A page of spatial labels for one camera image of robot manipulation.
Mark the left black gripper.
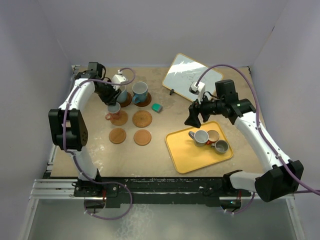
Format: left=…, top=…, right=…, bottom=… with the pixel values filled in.
left=95, top=79, right=122, bottom=106

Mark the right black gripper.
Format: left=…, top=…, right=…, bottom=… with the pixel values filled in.
left=185, top=90, right=225, bottom=128

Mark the large teal mug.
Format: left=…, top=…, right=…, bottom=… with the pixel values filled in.
left=116, top=85, right=127, bottom=104

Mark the pink handled patterned mug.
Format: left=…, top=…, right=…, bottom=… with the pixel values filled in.
left=105, top=102, right=121, bottom=121

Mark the grey handled mug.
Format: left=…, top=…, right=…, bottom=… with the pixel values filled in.
left=188, top=130, right=209, bottom=147

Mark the small orange cup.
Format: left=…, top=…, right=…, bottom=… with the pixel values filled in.
left=206, top=130, right=220, bottom=145

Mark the light woven coaster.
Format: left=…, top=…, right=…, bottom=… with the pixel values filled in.
left=110, top=110, right=129, bottom=126
left=132, top=110, right=153, bottom=128

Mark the blue patterned mug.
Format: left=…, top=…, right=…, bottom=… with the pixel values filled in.
left=132, top=81, right=148, bottom=104

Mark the dark brown ringed coaster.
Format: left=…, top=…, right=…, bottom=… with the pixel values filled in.
left=135, top=93, right=152, bottom=108

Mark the light woven front coaster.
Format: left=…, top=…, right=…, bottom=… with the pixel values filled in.
left=132, top=110, right=153, bottom=128

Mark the plain orange coaster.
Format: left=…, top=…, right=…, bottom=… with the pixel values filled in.
left=108, top=128, right=127, bottom=144
left=133, top=129, right=152, bottom=146

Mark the plain orange front coaster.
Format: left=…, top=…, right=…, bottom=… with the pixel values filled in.
left=133, top=129, right=152, bottom=146

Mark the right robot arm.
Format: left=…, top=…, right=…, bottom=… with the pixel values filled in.
left=184, top=79, right=304, bottom=202

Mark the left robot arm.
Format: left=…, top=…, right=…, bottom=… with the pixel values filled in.
left=48, top=62, right=120, bottom=196

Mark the small grey cup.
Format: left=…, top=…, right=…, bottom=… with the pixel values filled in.
left=211, top=140, right=229, bottom=155

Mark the yellow tray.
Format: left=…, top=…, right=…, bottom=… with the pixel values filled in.
left=165, top=127, right=234, bottom=174

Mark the green whiteboard eraser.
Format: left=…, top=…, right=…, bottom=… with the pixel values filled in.
left=151, top=103, right=163, bottom=113

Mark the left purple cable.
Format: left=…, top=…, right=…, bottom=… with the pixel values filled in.
left=62, top=67, right=137, bottom=221

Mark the purple cable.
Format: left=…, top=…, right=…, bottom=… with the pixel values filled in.
left=196, top=64, right=320, bottom=216
left=62, top=67, right=137, bottom=221

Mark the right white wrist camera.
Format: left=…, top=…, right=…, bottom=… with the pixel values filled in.
left=189, top=81, right=206, bottom=103

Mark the small whiteboard with wooden frame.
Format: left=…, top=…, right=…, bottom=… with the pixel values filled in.
left=162, top=53, right=224, bottom=102

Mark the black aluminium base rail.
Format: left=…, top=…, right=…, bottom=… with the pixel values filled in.
left=31, top=169, right=297, bottom=208

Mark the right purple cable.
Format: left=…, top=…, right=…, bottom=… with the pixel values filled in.
left=196, top=64, right=320, bottom=216

